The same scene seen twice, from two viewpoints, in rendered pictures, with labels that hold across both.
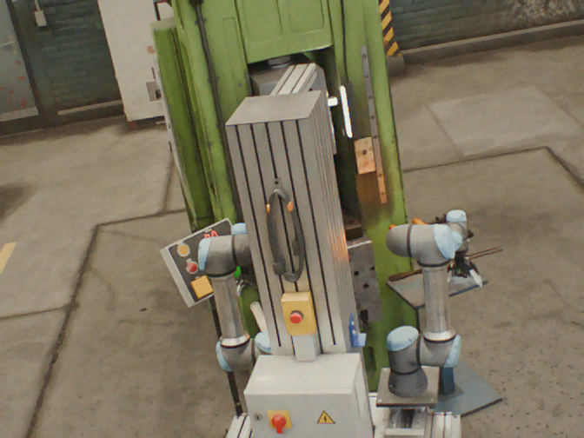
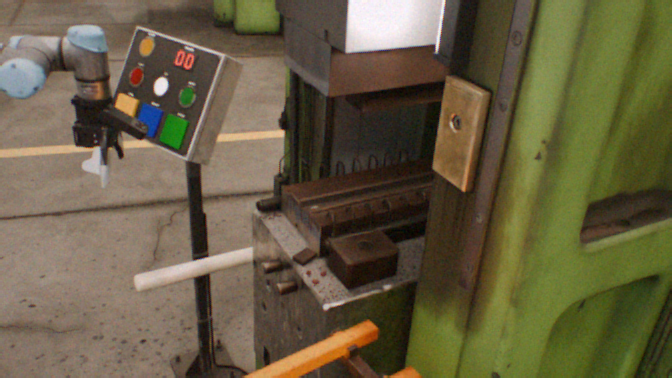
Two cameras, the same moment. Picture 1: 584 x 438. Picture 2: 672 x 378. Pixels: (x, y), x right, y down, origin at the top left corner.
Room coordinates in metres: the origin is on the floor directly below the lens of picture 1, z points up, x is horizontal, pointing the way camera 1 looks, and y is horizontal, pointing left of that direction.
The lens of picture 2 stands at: (3.41, -1.19, 1.67)
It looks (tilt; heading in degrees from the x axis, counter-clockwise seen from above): 30 degrees down; 70
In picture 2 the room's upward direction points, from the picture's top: 4 degrees clockwise
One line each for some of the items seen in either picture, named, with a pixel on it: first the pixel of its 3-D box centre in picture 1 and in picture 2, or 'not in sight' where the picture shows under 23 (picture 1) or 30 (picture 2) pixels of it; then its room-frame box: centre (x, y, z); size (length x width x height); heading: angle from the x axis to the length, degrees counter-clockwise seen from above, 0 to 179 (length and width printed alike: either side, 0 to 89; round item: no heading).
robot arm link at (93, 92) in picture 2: not in sight; (94, 87); (3.33, 0.22, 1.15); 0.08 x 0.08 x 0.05
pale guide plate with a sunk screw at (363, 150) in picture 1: (364, 155); (459, 133); (3.91, -0.39, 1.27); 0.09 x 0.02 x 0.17; 100
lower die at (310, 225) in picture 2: not in sight; (381, 198); (3.93, -0.07, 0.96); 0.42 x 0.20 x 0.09; 10
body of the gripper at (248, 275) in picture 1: (248, 271); (96, 120); (3.32, 0.23, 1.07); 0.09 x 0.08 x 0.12; 164
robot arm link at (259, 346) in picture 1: (271, 351); not in sight; (2.82, 0.17, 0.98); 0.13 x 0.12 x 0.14; 82
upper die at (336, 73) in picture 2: not in sight; (398, 46); (3.93, -0.07, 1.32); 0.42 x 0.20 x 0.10; 10
